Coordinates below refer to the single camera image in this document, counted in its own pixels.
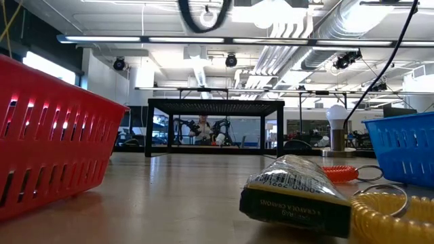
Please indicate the black ceiling spotlight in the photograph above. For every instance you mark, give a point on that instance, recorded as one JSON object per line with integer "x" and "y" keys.
{"x": 231, "y": 60}
{"x": 119, "y": 64}

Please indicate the background black robot arm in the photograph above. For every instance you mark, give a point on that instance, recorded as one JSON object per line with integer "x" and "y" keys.
{"x": 223, "y": 125}
{"x": 193, "y": 127}

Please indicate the black aluminium table frame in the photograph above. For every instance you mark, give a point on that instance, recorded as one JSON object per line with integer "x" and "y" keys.
{"x": 210, "y": 150}

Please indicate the yellow coil wristband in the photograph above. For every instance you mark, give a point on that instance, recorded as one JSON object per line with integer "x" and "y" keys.
{"x": 379, "y": 227}

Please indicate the red coil wristband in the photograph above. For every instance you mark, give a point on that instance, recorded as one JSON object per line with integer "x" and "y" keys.
{"x": 339, "y": 173}

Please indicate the blue plastic basket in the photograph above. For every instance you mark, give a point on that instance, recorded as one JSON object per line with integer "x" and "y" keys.
{"x": 400, "y": 152}

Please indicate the yellow crayon box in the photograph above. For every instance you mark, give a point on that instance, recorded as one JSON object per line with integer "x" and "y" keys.
{"x": 295, "y": 206}

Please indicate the red plastic basket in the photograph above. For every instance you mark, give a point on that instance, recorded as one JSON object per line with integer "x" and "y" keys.
{"x": 68, "y": 152}

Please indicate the person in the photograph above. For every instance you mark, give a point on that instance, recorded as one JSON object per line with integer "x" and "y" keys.
{"x": 203, "y": 130}

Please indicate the dark background monitor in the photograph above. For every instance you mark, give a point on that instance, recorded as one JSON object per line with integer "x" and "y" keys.
{"x": 400, "y": 112}

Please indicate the background black rig frame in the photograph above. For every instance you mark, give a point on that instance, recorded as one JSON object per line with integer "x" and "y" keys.
{"x": 203, "y": 89}

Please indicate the silver ventilation duct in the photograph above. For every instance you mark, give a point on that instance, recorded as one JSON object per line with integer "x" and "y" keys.
{"x": 339, "y": 30}

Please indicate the black mesh shelf riser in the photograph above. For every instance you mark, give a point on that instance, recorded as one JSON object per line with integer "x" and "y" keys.
{"x": 217, "y": 106}

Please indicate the white bulb table lamp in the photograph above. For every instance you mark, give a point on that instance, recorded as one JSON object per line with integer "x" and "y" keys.
{"x": 337, "y": 117}

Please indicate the long ceiling light strip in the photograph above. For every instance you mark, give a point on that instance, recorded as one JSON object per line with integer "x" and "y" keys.
{"x": 108, "y": 39}

